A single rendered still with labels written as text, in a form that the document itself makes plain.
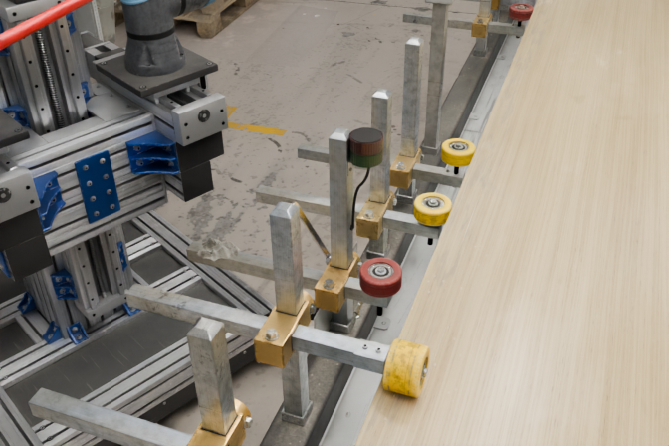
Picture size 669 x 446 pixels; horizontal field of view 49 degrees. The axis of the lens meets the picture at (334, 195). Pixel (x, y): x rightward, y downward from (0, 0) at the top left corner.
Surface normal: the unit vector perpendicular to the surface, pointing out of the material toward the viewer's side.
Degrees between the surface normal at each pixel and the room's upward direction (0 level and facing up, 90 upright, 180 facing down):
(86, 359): 0
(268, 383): 0
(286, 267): 90
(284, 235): 90
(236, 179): 0
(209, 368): 90
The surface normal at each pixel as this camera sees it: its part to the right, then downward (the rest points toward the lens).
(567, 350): -0.01, -0.83
